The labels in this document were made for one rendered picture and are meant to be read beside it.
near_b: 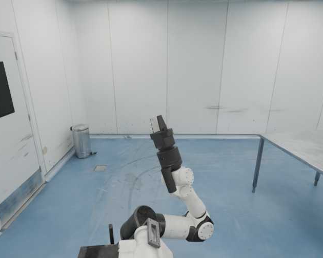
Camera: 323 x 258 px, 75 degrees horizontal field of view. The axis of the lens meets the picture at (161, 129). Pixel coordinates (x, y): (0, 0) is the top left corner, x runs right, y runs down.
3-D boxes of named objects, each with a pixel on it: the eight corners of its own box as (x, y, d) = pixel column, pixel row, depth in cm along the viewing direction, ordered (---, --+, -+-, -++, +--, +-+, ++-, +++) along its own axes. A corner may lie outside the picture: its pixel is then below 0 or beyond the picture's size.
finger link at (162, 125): (161, 114, 82) (166, 129, 82) (155, 116, 80) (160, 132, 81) (163, 113, 80) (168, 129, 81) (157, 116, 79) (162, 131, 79)
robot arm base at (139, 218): (144, 257, 83) (117, 253, 79) (144, 224, 93) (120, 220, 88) (163, 240, 75) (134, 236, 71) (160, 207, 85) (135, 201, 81)
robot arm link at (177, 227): (207, 249, 89) (162, 246, 80) (192, 230, 101) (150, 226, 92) (217, 223, 89) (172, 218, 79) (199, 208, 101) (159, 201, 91)
